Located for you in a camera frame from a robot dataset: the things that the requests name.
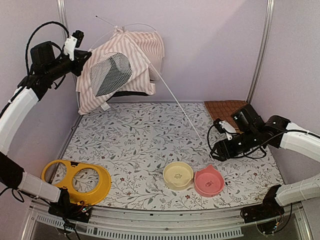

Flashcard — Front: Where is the right aluminium frame post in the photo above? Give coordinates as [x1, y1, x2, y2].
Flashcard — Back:
[246, 0, 275, 104]

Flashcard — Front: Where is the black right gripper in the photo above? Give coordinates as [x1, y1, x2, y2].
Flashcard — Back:
[209, 128, 260, 162]

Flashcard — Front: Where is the aluminium frame post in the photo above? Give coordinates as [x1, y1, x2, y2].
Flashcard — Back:
[246, 0, 275, 104]
[56, 0, 88, 107]

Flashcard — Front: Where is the white tent pole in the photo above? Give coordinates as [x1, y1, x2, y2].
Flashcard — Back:
[79, 15, 218, 167]

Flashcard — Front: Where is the pink pet bowl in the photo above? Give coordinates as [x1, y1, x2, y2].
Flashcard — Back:
[194, 164, 225, 198]

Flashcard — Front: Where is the brown woven mat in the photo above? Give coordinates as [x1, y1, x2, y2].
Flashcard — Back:
[204, 100, 248, 133]

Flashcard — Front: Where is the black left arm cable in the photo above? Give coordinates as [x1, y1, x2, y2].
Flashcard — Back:
[24, 21, 70, 76]

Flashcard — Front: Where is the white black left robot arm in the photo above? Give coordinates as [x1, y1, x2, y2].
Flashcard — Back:
[0, 42, 92, 217]

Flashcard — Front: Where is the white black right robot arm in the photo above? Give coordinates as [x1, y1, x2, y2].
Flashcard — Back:
[208, 104, 320, 218]

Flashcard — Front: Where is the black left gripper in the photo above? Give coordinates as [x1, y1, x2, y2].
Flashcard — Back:
[45, 49, 91, 81]

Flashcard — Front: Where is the aluminium front rail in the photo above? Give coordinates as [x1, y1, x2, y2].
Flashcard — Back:
[21, 187, 320, 240]

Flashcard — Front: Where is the left aluminium frame post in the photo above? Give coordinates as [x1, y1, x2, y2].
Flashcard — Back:
[56, 0, 88, 107]

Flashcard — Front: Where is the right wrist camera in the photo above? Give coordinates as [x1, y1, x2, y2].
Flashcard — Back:
[213, 118, 238, 141]

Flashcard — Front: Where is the cream pet bowl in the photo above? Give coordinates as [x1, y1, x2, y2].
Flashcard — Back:
[162, 161, 194, 191]

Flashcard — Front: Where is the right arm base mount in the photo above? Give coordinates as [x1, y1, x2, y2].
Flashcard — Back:
[240, 184, 285, 223]

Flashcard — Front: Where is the yellow double bowl holder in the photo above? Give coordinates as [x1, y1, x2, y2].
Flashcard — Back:
[41, 159, 112, 205]

